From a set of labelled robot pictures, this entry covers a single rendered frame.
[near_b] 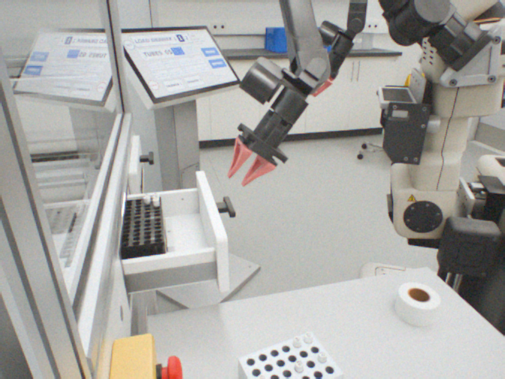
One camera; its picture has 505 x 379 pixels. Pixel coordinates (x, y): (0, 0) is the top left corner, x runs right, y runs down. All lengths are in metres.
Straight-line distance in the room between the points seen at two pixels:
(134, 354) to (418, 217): 0.89
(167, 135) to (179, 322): 1.07
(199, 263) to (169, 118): 1.05
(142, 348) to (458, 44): 0.78
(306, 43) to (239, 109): 3.04
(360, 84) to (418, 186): 3.13
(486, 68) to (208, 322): 0.74
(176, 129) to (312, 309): 1.09
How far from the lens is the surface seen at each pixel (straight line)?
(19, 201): 0.24
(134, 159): 0.94
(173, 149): 1.64
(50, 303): 0.27
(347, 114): 4.20
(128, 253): 0.69
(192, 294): 1.86
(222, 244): 0.59
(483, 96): 1.10
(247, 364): 0.59
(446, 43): 0.90
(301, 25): 0.76
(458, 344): 0.73
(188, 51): 1.65
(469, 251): 1.13
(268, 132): 0.70
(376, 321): 0.72
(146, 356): 0.45
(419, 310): 0.71
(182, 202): 0.84
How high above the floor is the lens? 1.24
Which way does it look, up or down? 26 degrees down
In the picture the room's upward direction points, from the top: straight up
